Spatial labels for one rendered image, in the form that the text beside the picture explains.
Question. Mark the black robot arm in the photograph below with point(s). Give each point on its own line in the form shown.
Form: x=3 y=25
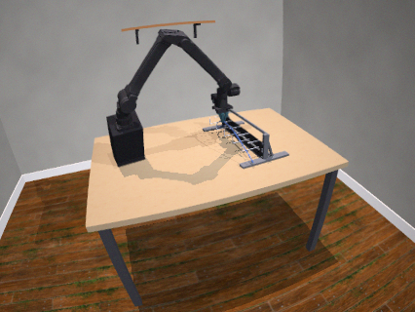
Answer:
x=127 y=97

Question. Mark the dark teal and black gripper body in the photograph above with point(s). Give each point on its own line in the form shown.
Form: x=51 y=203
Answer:
x=222 y=105

